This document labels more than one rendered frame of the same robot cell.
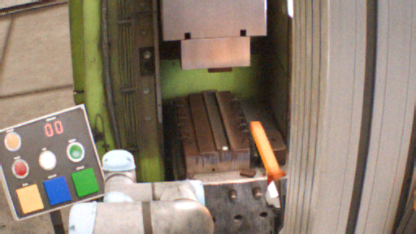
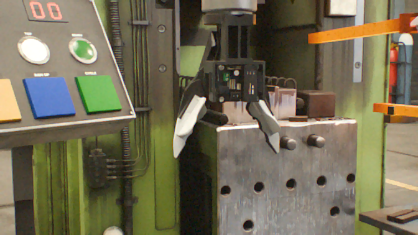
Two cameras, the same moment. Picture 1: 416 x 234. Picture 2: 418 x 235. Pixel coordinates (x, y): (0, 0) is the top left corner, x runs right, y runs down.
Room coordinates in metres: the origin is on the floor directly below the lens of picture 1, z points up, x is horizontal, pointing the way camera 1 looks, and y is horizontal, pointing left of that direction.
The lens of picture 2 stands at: (0.56, 0.42, 1.08)
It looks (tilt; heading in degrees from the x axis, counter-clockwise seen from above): 7 degrees down; 346
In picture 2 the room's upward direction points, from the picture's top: straight up
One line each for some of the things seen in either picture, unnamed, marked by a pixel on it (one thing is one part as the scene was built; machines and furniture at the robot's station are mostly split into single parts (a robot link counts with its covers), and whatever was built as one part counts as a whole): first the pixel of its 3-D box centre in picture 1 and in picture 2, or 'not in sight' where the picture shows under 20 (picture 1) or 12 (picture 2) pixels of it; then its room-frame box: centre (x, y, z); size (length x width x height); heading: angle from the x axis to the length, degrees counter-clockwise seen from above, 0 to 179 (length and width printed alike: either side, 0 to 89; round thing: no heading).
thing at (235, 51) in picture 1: (207, 28); not in sight; (1.98, -0.01, 1.32); 0.42 x 0.20 x 0.10; 6
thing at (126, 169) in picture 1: (119, 176); not in sight; (1.25, 0.21, 1.23); 0.09 x 0.08 x 0.11; 5
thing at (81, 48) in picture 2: (75, 151); (83, 50); (1.61, 0.39, 1.09); 0.05 x 0.03 x 0.04; 96
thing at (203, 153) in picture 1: (210, 128); (227, 97); (1.98, -0.01, 0.96); 0.42 x 0.20 x 0.09; 6
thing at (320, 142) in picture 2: (257, 193); (316, 141); (1.70, -0.15, 0.87); 0.04 x 0.03 x 0.03; 6
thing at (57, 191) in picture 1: (57, 190); (48, 98); (1.52, 0.46, 1.01); 0.07 x 0.05 x 0.07; 121
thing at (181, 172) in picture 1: (177, 147); (196, 110); (1.90, 0.10, 0.93); 0.40 x 0.03 x 0.03; 6
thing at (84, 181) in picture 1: (84, 182); (97, 94); (1.57, 0.37, 1.01); 0.07 x 0.05 x 0.07; 121
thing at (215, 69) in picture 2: not in sight; (231, 59); (1.25, 0.21, 1.07); 0.09 x 0.08 x 0.12; 177
